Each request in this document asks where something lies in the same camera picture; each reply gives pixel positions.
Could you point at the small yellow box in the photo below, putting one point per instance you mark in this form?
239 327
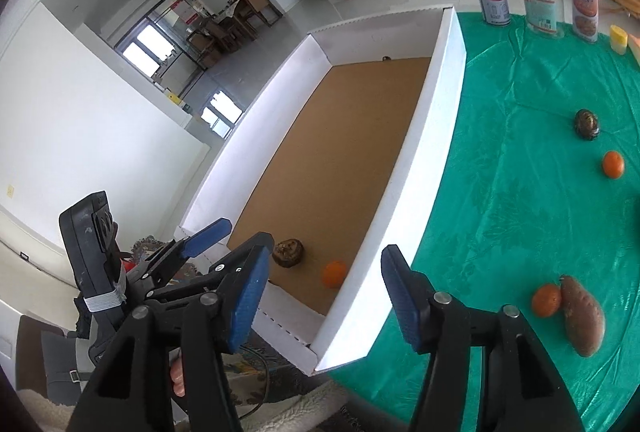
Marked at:
174 99

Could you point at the green tablecloth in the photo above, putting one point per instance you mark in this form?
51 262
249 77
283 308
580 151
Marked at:
500 162

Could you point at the orange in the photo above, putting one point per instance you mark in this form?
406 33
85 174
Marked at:
613 164
546 300
334 274

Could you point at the wooden dining set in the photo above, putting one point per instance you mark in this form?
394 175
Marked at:
235 22

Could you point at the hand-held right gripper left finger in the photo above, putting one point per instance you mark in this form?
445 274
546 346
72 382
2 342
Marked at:
247 297

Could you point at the flat orange white box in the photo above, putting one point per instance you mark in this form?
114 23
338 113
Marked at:
635 48

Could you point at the white cardboard box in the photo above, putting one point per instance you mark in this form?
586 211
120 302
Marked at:
350 137

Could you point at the grey chair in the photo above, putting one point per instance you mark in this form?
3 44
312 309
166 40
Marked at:
50 357

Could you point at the teal label jar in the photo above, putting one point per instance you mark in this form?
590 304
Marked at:
541 4

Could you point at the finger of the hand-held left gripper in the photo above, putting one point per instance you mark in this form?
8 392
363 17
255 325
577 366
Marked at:
250 241
207 236

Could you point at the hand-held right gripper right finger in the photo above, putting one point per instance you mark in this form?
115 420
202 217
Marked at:
400 302

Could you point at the yellow cup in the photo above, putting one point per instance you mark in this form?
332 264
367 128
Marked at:
618 40

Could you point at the dark brown mangosteen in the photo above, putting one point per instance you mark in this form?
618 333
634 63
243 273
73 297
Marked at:
288 253
586 124

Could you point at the white orange tin can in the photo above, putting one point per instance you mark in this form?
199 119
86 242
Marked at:
585 12

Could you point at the reddish brown sweet potato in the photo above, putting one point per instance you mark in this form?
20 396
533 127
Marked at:
582 319

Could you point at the person's left hand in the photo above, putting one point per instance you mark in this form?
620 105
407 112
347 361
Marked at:
177 374

